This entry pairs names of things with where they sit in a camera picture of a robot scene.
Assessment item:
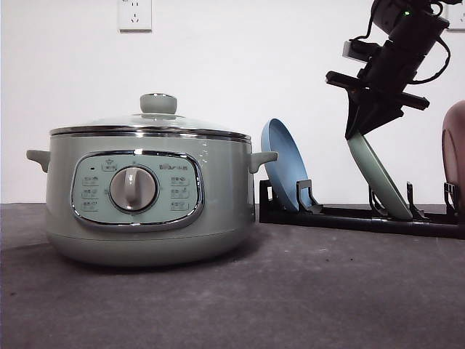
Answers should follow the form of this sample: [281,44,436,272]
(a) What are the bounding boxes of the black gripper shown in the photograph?
[325,40,430,140]

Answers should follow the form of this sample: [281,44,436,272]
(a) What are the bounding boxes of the green plate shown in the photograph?
[347,135,413,221]

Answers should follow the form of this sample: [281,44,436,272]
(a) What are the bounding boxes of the glass steamer lid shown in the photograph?
[49,92,251,143]

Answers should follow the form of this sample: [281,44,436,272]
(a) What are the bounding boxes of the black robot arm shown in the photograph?
[326,0,449,139]

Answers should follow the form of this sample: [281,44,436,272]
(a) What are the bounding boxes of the pink plate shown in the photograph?
[442,100,465,219]

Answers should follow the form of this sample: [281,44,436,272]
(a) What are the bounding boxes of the blue plate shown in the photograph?
[261,118,310,212]

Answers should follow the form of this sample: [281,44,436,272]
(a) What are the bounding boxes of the black plate rack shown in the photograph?
[259,180,465,239]

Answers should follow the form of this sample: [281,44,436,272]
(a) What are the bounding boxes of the green electric steamer pot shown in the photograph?
[26,126,279,268]

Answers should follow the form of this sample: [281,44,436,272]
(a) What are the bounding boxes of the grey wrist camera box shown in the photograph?
[342,41,369,63]

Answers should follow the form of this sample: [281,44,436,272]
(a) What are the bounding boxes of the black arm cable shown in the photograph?
[349,0,451,84]

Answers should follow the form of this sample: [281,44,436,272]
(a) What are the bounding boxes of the white wall socket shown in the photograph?
[118,0,152,34]
[441,1,465,31]

